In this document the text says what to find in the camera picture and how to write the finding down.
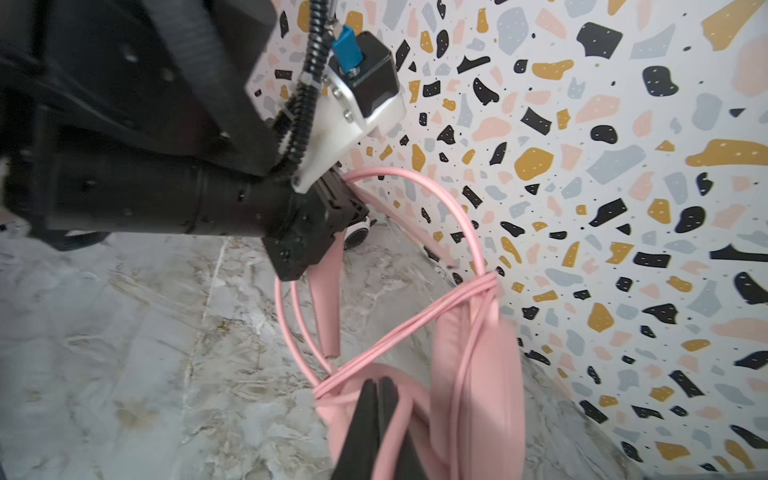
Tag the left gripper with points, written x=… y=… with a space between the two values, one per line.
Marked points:
x=133 y=116

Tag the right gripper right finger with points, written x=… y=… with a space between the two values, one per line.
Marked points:
x=398 y=457

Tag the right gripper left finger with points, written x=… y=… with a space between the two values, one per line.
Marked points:
x=361 y=445

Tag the pink headphones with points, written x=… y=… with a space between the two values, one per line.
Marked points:
x=468 y=422

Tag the white black headphones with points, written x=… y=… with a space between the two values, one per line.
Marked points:
x=357 y=233

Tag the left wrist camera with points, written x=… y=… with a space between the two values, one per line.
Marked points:
x=364 y=99

